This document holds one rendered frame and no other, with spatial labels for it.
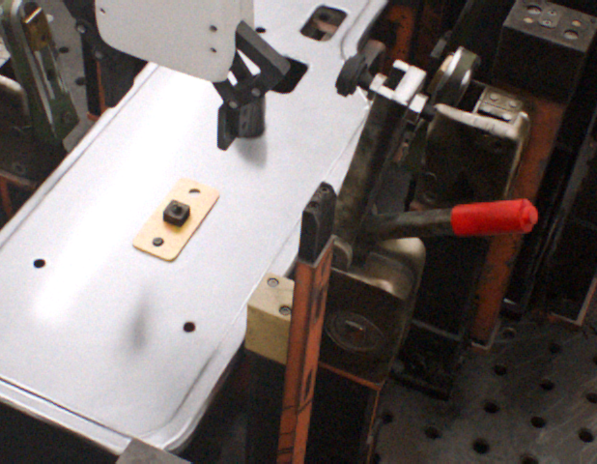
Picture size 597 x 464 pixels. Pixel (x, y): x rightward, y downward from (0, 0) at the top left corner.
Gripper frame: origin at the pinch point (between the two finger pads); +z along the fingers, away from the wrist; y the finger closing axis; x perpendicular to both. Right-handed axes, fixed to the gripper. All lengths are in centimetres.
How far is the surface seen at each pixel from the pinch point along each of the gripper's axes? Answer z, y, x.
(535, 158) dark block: 13.0, -23.6, -22.0
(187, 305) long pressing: 12.0, -4.9, 7.2
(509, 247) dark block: 25.1, -23.8, -22.0
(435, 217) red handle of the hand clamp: 0.8, -20.3, 0.3
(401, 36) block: 24, -3, -45
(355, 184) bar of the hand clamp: -1.1, -14.8, 1.8
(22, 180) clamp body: 19.1, 17.6, -3.1
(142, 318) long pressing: 12.0, -2.6, 9.8
